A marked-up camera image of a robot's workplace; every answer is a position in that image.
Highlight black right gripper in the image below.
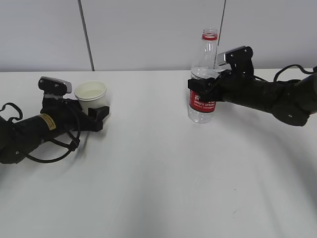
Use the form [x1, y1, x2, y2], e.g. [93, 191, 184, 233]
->
[187, 69, 254, 102]

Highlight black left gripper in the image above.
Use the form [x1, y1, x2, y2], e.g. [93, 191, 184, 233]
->
[41, 98, 109, 132]

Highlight clear water bottle red label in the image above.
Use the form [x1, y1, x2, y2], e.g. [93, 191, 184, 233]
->
[188, 28, 219, 123]

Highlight white paper cup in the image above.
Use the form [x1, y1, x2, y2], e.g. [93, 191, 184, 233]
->
[74, 81, 107, 115]

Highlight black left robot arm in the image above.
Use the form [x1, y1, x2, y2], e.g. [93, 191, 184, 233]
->
[0, 99, 109, 164]

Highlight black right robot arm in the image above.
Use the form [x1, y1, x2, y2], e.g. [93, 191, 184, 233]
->
[188, 70, 317, 126]

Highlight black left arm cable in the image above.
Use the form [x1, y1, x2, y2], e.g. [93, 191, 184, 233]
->
[0, 99, 84, 164]

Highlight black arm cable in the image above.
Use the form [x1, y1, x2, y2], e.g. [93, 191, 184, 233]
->
[0, 99, 84, 164]
[252, 64, 317, 84]

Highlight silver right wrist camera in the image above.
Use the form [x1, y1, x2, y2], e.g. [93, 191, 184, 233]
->
[217, 46, 254, 75]

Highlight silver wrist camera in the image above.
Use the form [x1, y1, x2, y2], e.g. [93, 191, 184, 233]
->
[38, 76, 72, 100]
[217, 46, 254, 75]

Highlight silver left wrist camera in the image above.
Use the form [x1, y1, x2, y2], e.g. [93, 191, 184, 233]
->
[38, 76, 72, 100]

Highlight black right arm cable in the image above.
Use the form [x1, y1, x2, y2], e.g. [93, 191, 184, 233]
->
[252, 64, 317, 84]

